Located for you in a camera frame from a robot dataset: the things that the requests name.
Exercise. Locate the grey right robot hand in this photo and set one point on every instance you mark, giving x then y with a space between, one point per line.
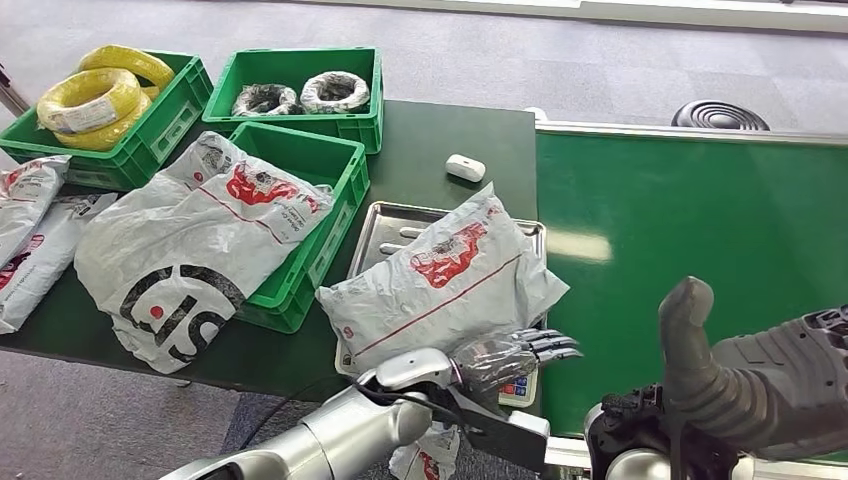
782 391

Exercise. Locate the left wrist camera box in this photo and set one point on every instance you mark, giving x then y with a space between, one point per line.
510 434

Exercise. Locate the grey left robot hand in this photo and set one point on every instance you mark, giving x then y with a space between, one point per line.
503 361

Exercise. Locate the grey red-print courier package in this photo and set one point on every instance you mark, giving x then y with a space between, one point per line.
424 460
450 291
33 265
26 197

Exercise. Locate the green plastic basket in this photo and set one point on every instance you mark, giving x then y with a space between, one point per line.
318 158
293 66
167 128

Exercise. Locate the metal stand leg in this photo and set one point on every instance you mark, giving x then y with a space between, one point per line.
10 95

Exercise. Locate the small white plastic device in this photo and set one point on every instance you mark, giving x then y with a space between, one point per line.
465 167

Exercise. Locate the large grey black-logo package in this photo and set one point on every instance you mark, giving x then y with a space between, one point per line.
192 225

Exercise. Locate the green conveyor belt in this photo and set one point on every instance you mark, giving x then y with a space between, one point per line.
696 218

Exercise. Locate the black ribbed round disc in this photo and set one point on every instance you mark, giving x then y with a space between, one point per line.
721 116

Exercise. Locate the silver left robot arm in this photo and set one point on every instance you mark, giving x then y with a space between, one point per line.
358 430

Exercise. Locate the white steel-pan weighing scale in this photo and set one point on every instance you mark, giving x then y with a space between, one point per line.
391 228

